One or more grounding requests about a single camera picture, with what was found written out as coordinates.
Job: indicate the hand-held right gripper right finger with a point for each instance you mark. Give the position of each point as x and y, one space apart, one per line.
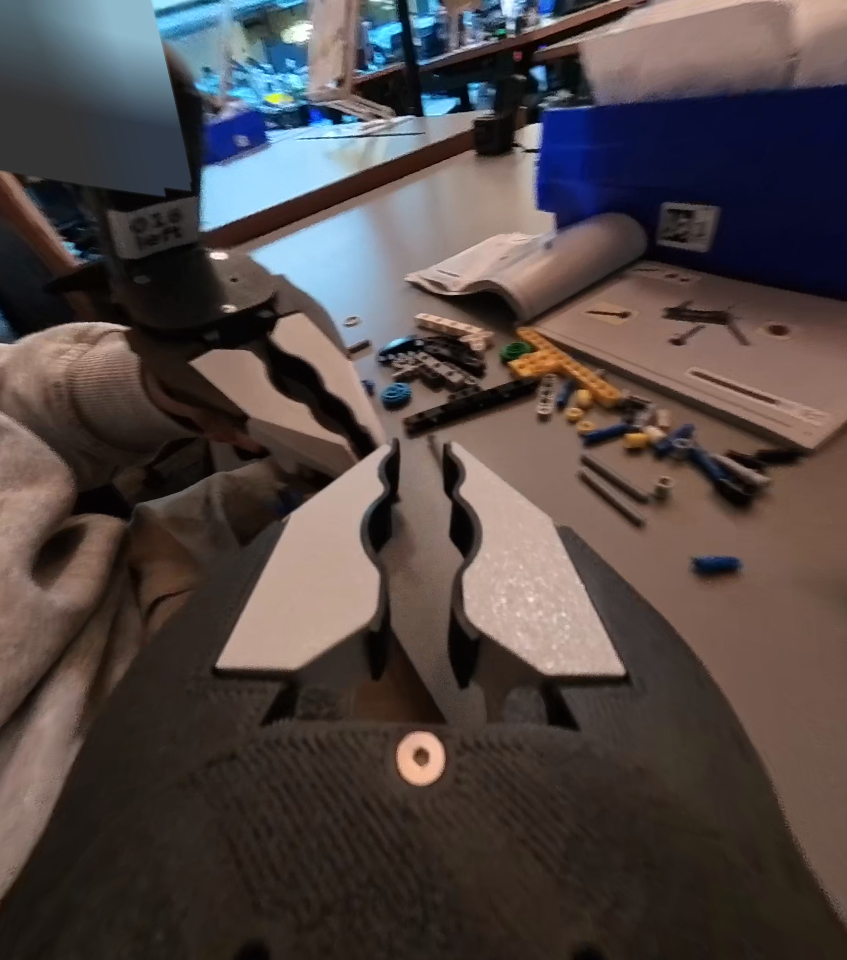
543 592

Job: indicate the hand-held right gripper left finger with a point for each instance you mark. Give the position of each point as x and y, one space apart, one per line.
303 592

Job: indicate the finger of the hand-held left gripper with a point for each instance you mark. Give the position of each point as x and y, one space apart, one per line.
333 367
273 420

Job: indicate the person's left forearm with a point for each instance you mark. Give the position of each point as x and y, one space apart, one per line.
78 382

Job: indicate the long white lego beam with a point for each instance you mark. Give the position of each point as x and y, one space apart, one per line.
450 324

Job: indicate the white angled lego beam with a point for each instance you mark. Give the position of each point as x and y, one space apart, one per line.
477 341

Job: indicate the blue lego pin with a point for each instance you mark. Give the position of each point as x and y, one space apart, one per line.
716 565

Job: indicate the green lego gear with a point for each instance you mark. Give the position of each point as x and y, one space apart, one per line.
513 351

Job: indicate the thin grey lego liftarm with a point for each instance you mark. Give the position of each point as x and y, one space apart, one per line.
546 395

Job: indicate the pile of small lego pins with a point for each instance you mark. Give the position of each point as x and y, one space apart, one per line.
678 442

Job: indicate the yellow lego block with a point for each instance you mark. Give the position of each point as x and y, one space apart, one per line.
536 366

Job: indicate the long yellow lego beam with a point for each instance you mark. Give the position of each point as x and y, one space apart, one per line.
581 379

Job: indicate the lego instruction booklet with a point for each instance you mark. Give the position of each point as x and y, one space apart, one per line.
693 360

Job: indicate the person's left hand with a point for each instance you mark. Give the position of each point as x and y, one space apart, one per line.
198 420

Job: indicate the pile of grey black beams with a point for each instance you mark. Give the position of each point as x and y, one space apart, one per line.
431 364

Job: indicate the small blue bin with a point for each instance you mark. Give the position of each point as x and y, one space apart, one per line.
236 139

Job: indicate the wooden pillar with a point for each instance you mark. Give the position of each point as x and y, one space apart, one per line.
26 217

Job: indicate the white display stand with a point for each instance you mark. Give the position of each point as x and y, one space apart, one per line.
333 60

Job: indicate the black pillar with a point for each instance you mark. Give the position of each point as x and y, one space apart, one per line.
408 60

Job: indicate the white cardboard sheet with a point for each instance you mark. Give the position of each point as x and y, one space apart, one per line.
693 52

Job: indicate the blue plastic bin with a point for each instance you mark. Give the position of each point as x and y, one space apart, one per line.
768 165

